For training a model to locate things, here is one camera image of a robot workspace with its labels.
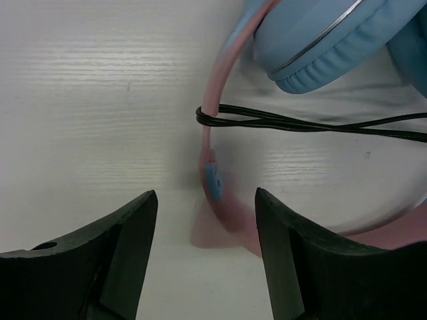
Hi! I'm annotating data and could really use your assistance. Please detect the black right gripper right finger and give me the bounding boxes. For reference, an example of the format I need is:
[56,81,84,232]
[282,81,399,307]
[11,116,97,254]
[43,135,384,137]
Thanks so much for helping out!
[255,189,426,319]

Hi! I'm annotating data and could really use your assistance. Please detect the black headphone cable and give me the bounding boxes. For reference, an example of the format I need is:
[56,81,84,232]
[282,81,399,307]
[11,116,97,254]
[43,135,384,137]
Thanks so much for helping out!
[195,104,427,144]

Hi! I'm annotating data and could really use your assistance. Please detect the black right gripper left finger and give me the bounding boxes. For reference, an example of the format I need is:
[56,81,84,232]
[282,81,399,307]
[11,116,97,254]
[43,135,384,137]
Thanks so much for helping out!
[1,191,157,319]

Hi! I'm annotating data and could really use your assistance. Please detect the pink and blue headphones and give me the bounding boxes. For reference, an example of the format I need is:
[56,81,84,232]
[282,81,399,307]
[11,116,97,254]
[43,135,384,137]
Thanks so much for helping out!
[196,1,426,255]

